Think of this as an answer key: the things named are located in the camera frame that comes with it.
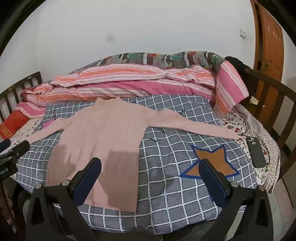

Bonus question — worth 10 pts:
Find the dark wooden headboard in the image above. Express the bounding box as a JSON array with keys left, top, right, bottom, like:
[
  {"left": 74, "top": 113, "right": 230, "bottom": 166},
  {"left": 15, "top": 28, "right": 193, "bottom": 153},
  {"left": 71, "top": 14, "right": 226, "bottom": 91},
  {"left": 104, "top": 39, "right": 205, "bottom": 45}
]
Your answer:
[{"left": 0, "top": 71, "right": 43, "bottom": 121}]

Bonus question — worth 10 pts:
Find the black smartphone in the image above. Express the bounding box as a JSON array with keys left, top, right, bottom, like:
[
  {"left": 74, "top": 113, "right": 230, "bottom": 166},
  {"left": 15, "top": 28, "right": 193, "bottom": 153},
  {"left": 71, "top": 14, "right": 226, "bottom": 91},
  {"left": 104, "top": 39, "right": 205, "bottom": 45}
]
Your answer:
[{"left": 245, "top": 136, "right": 267, "bottom": 168}]

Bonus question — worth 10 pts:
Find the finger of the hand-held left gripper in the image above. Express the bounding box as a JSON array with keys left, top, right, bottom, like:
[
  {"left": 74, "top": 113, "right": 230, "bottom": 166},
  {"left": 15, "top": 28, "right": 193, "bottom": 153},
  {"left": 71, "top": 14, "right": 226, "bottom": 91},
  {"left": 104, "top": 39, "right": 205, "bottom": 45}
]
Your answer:
[
  {"left": 7, "top": 140, "right": 30, "bottom": 160},
  {"left": 0, "top": 138, "right": 11, "bottom": 152}
]

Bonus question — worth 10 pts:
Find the brown wooden door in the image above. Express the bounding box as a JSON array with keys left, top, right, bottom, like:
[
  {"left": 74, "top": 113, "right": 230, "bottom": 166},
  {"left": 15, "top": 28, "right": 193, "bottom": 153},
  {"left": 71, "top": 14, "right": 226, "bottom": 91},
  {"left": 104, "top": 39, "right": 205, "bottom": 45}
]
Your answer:
[{"left": 251, "top": 0, "right": 285, "bottom": 112}]

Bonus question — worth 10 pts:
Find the floral patchwork quilt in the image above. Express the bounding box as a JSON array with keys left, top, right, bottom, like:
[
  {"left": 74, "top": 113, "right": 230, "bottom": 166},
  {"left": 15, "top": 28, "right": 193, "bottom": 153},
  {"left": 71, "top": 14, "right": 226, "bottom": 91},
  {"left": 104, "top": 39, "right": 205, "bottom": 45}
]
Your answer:
[{"left": 69, "top": 51, "right": 228, "bottom": 75}]

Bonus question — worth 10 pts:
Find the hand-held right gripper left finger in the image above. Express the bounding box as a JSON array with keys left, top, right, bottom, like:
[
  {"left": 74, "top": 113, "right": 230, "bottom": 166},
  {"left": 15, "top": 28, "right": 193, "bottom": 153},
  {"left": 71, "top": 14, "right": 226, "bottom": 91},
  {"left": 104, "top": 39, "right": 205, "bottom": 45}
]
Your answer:
[{"left": 25, "top": 157, "right": 102, "bottom": 241}]

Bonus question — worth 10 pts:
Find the thin black cord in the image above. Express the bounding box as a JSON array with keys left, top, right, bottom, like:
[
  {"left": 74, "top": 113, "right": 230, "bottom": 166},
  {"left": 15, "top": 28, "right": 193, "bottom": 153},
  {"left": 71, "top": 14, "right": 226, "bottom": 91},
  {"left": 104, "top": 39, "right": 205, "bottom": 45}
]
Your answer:
[{"left": 235, "top": 108, "right": 271, "bottom": 163}]

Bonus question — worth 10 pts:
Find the pink knit sweater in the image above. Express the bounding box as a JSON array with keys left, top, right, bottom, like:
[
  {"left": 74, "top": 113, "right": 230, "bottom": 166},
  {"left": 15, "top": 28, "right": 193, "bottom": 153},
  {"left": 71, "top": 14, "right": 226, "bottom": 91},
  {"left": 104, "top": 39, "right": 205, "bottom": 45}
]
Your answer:
[{"left": 25, "top": 97, "right": 241, "bottom": 212}]

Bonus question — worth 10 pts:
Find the pink striped quilt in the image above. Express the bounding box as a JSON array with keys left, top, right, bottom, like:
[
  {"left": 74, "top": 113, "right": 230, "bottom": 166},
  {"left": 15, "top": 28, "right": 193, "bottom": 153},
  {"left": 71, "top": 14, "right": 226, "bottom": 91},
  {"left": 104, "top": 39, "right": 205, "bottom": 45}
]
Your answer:
[{"left": 14, "top": 61, "right": 250, "bottom": 118}]

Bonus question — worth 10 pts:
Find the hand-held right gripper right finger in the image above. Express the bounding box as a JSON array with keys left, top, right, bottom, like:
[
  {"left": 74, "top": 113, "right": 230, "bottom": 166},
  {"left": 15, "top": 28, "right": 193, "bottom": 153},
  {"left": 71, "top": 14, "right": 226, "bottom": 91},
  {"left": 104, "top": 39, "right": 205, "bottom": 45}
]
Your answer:
[{"left": 198, "top": 159, "right": 274, "bottom": 241}]

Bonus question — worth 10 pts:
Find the dark clothing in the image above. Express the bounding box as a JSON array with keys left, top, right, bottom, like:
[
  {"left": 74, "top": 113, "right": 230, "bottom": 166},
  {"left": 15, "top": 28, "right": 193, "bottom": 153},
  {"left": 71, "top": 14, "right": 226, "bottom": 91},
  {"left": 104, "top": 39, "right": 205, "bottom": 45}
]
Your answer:
[{"left": 225, "top": 56, "right": 251, "bottom": 75}]

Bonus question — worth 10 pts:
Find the dark wooden footboard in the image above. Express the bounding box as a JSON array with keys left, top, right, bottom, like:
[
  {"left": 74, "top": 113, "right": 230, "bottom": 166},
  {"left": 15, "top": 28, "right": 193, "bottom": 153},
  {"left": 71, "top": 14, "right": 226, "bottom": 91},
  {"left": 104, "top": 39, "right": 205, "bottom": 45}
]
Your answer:
[{"left": 240, "top": 66, "right": 296, "bottom": 202}]

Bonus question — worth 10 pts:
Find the red pillow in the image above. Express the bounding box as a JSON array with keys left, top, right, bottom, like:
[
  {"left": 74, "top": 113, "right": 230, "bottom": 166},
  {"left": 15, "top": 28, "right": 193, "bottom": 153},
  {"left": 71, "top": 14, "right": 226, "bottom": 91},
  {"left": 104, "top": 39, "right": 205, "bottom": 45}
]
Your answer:
[{"left": 0, "top": 111, "right": 30, "bottom": 141}]

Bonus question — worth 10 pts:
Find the grey checked star blanket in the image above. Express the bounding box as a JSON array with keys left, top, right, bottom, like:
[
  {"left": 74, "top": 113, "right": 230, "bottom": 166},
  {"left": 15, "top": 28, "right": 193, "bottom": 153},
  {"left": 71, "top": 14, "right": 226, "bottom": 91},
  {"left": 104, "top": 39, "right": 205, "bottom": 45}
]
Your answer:
[{"left": 14, "top": 94, "right": 258, "bottom": 235}]

